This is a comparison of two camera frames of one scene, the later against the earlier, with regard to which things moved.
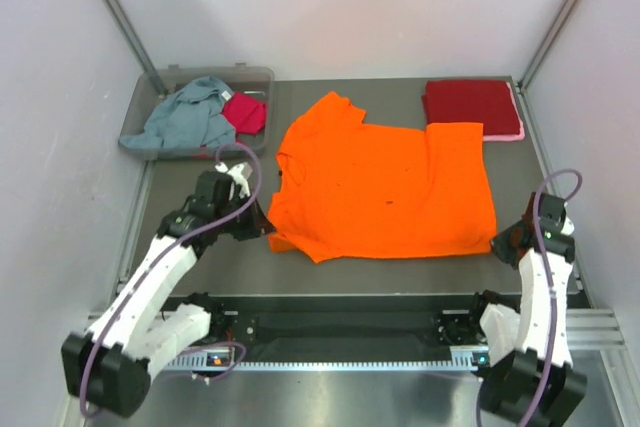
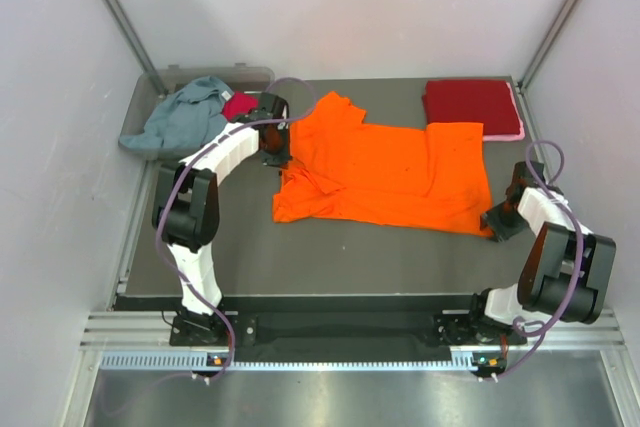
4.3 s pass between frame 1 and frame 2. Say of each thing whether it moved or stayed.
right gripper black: moved
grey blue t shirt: stayed
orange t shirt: moved
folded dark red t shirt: stayed
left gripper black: moved
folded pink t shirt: stayed
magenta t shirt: stayed
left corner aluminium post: stayed
